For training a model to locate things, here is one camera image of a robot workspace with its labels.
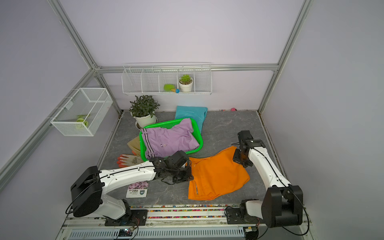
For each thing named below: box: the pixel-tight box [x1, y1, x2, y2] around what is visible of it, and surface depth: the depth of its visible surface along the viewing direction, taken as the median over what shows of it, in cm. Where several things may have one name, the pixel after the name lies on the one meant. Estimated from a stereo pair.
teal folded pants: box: [174, 105, 208, 134], surface depth 118 cm
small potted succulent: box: [178, 74, 194, 93], surface depth 93 cm
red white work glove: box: [116, 154, 144, 168], surface depth 95 cm
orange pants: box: [188, 147, 251, 200], surface depth 82 cm
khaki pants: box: [127, 135, 141, 157], surface depth 101 cm
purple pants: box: [141, 118, 200, 159], surface depth 97 cm
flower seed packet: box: [126, 180, 149, 198], surface depth 82 cm
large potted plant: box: [129, 95, 161, 130], surface depth 101 cm
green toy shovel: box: [163, 84, 180, 94], surface depth 103 cm
